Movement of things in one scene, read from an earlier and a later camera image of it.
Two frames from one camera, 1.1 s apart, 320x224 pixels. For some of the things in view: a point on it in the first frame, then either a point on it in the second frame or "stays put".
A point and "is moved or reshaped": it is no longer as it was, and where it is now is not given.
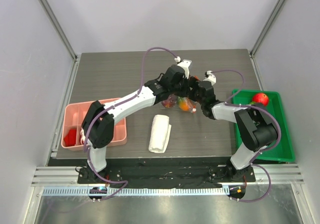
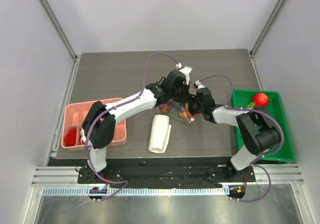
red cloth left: x=70 y=139 stays put
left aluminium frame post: x=54 y=20 stays put
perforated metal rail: x=136 y=191 stays put
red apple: x=261 y=97 stays put
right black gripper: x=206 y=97 -> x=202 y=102
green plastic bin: x=283 y=150 stays put
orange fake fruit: x=183 y=104 is moved or reshaped
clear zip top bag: x=174 y=101 is moved or reshaped
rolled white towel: x=160 y=134 stays put
